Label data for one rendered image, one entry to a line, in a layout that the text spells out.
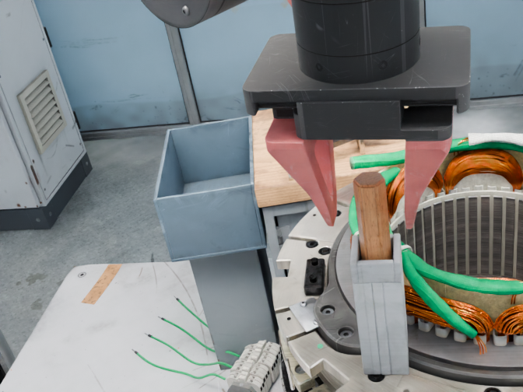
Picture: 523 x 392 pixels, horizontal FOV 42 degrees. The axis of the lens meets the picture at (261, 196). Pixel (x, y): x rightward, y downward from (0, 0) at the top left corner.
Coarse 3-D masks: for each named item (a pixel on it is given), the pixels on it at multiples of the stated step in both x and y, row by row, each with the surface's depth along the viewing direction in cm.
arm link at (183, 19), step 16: (144, 0) 25; (160, 0) 24; (176, 0) 24; (192, 0) 23; (208, 0) 22; (224, 0) 23; (240, 0) 24; (160, 16) 25; (176, 16) 24; (192, 16) 23; (208, 16) 23
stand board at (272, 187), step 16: (256, 128) 81; (256, 144) 78; (352, 144) 74; (368, 144) 74; (384, 144) 73; (400, 144) 72; (256, 160) 75; (272, 160) 74; (336, 160) 72; (256, 176) 72; (272, 176) 71; (336, 176) 69; (352, 176) 69; (256, 192) 70; (272, 192) 70; (288, 192) 70; (304, 192) 70
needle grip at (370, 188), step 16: (368, 176) 37; (368, 192) 36; (384, 192) 37; (368, 208) 37; (384, 208) 37; (368, 224) 37; (384, 224) 38; (368, 240) 38; (384, 240) 38; (368, 256) 39; (384, 256) 38
